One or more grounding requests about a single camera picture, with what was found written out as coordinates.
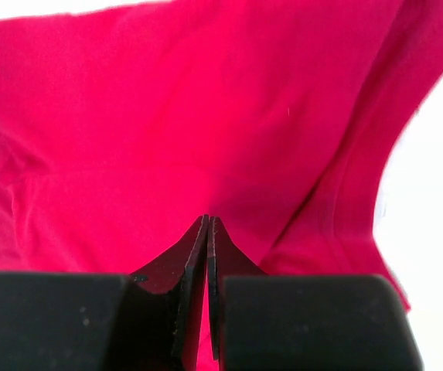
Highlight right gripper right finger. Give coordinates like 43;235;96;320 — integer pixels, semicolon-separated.
207;216;266;363

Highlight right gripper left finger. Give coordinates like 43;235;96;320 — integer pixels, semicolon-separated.
131;215;210;370

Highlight red t shirt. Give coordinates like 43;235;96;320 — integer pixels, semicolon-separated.
0;1;443;370

